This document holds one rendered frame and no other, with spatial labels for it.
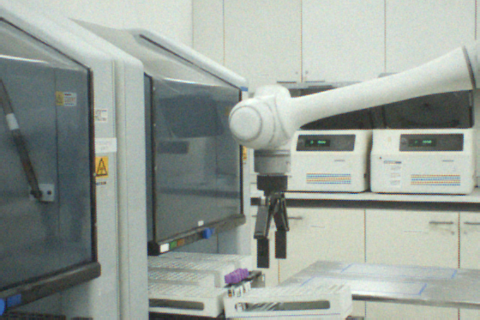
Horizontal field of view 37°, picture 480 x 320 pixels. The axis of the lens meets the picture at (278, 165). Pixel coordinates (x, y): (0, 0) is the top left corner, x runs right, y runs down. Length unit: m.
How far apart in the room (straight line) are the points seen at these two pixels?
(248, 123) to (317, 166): 2.60
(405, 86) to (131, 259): 0.75
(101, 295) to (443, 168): 2.64
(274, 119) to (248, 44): 3.03
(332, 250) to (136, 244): 2.47
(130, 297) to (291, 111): 0.58
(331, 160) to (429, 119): 0.73
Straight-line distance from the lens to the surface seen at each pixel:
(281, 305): 1.80
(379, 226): 4.01
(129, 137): 1.69
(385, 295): 1.97
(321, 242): 4.10
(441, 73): 1.63
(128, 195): 1.69
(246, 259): 2.26
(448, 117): 4.39
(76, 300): 1.61
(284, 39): 4.44
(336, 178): 4.04
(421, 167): 3.96
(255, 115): 1.47
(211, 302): 1.77
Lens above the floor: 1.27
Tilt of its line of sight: 3 degrees down
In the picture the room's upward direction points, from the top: 1 degrees counter-clockwise
